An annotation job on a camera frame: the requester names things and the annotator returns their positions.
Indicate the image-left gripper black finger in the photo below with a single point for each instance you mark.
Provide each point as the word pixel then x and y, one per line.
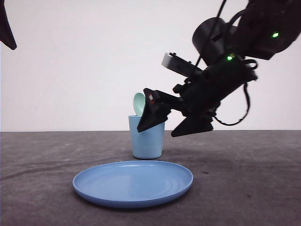
pixel 6 35

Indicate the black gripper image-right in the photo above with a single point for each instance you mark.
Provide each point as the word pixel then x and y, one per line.
pixel 200 93

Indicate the mint green plastic spoon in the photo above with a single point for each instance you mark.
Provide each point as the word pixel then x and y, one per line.
pixel 139 103

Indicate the light blue plastic cup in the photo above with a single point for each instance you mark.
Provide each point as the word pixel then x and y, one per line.
pixel 147 144

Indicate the blue plastic plate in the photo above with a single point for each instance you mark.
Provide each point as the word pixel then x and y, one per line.
pixel 133 184

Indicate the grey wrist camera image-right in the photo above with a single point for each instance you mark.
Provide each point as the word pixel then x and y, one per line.
pixel 176 64

